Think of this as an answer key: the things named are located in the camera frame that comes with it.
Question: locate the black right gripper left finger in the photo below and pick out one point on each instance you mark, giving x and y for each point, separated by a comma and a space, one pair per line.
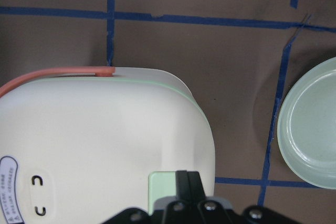
181, 179

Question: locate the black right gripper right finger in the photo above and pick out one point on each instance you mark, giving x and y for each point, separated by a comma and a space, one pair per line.
195, 186

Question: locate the cream rice cooker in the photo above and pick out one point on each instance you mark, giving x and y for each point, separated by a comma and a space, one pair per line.
80, 144

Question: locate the green plate near left camera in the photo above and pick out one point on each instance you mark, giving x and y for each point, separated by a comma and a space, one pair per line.
306, 126

